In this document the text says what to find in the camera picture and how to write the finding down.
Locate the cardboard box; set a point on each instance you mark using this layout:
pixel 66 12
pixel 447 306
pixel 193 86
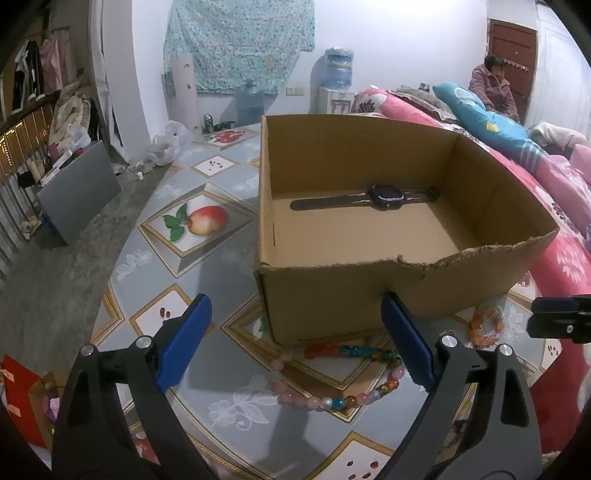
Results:
pixel 346 295

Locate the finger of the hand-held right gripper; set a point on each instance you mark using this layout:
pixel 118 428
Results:
pixel 563 330
pixel 563 305

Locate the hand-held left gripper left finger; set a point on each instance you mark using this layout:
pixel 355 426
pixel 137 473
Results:
pixel 184 341

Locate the white water dispenser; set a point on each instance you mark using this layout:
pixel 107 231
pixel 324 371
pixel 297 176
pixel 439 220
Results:
pixel 334 101

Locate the grey board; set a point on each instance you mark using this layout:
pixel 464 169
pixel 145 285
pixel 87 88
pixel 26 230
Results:
pixel 78 194

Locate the pink floral blanket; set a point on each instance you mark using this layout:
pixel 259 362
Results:
pixel 563 258

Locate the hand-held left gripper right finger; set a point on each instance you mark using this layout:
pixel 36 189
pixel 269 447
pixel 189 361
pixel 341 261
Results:
pixel 406 341

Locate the brown door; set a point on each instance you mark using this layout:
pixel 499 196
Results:
pixel 508 41

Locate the blue floral wall cloth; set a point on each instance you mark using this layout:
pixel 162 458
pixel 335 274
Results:
pixel 231 46

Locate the green drink can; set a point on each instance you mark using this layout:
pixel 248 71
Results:
pixel 208 124

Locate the empty clear water bottle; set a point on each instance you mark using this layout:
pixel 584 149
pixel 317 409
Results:
pixel 250 104

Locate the folded quilt pile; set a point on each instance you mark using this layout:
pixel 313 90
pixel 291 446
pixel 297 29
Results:
pixel 69 115

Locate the blue water bottle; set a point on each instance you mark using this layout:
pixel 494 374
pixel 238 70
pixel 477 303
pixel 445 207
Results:
pixel 339 67

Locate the red paper bag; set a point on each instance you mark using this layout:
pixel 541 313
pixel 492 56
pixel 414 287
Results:
pixel 18 392

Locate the brown carton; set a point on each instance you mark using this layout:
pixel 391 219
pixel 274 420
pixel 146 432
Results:
pixel 44 406

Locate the black and white hanging garment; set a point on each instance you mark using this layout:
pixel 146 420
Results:
pixel 27 74

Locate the pink hanging garment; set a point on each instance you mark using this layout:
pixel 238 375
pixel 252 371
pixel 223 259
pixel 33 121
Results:
pixel 55 62

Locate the white plastic bag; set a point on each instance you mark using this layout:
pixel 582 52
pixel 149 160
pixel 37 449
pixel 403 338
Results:
pixel 164 145

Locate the blue printed pillow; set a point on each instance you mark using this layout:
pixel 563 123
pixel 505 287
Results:
pixel 489 124

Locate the wooden railing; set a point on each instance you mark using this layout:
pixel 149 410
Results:
pixel 18 152

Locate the wall socket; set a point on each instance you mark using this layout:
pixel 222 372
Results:
pixel 296 91

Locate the black wrist watch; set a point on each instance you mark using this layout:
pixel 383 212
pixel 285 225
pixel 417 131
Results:
pixel 385 196

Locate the white dotted roll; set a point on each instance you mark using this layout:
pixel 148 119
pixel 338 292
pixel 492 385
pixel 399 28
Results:
pixel 182 92

